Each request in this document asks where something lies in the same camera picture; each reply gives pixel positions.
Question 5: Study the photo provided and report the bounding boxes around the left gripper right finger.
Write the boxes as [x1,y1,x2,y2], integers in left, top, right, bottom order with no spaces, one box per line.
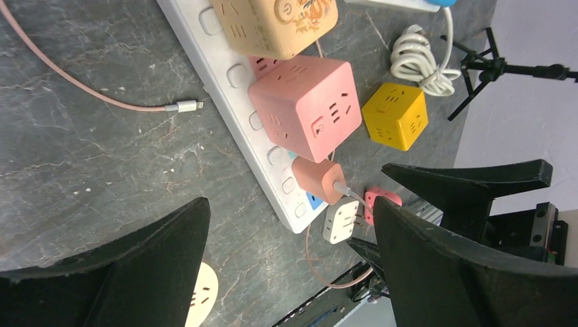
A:
[374,198,577,326]

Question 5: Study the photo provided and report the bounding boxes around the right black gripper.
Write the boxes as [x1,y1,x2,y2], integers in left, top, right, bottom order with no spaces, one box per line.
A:
[382,159,568,266]

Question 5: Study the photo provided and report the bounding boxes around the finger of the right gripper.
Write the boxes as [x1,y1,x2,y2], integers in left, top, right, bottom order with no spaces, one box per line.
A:
[346,238,384,280]

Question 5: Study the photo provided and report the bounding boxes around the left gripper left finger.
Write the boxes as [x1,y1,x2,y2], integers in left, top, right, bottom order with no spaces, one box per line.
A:
[1,198,211,326]

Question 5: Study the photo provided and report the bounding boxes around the white usb charger plug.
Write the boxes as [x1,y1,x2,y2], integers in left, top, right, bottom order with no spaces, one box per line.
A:
[322,197,360,245]

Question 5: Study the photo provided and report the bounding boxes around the pink plug adapter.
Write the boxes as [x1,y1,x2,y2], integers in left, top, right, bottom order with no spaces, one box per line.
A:
[363,187,403,227]

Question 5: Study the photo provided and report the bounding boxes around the pink round socket base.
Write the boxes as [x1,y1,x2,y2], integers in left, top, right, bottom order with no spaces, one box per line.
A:
[185,262,219,327]

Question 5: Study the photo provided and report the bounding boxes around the small salmon charger plug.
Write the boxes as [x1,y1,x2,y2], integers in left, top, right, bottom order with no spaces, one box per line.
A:
[292,157,346,205]

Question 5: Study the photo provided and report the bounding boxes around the yellow cube adapter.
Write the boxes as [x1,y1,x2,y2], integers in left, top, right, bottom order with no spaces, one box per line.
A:
[361,82,428,151]

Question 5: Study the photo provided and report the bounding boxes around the pink cube adapter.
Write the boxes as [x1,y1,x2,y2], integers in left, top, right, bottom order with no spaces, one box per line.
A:
[248,55,363,163]

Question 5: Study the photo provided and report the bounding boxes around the white power strip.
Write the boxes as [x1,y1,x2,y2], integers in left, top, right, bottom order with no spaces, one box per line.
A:
[345,0,442,12]
[158,1,328,234]

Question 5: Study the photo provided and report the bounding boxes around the beige cube adapter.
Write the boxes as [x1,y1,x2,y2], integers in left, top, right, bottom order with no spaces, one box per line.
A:
[211,0,338,60]

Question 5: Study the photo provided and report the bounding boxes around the light blue square plug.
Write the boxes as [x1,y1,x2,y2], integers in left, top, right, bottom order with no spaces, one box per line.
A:
[426,0,457,7]

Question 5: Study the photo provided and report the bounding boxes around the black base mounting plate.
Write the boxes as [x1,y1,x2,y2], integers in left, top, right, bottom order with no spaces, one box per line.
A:
[274,268,386,326]

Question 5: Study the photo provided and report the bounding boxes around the small blue usb charger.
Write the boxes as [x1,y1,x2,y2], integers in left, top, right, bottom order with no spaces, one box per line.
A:
[306,192,324,210]

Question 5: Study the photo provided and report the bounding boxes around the grey microphone on stand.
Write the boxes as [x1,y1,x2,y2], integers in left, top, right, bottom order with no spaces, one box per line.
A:
[440,27,577,121]

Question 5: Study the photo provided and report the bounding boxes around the white coiled strip cable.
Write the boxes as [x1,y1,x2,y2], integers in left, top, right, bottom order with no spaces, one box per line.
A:
[389,6,462,98]

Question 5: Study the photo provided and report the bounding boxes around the thin pink charging cable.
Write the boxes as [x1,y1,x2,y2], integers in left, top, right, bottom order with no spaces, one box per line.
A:
[0,0,376,290]

